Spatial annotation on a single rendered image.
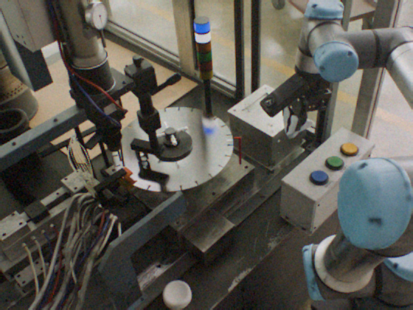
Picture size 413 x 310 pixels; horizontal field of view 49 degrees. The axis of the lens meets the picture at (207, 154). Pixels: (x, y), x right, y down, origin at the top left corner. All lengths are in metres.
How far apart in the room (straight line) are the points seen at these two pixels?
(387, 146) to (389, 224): 2.11
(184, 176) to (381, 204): 0.66
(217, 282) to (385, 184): 0.70
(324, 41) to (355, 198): 0.39
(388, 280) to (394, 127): 1.88
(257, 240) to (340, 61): 0.58
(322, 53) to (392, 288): 0.50
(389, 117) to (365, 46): 1.98
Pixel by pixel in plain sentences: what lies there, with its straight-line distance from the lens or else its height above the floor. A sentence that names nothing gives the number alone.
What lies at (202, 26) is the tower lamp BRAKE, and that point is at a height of 1.15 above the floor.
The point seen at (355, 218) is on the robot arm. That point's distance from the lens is 0.63.
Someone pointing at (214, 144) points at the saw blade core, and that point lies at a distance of 1.23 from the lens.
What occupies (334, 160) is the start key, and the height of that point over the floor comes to 0.91.
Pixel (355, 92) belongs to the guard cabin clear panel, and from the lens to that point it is 1.36.
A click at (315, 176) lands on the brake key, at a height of 0.91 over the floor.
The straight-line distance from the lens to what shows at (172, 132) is 1.20.
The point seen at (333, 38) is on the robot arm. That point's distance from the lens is 0.92.
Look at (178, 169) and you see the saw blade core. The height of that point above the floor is 0.95.
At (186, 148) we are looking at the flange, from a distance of 1.21.
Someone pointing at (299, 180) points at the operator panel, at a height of 0.90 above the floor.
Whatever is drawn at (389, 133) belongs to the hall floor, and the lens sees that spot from 2.78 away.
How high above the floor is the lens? 1.79
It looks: 44 degrees down
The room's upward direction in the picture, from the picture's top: 5 degrees counter-clockwise
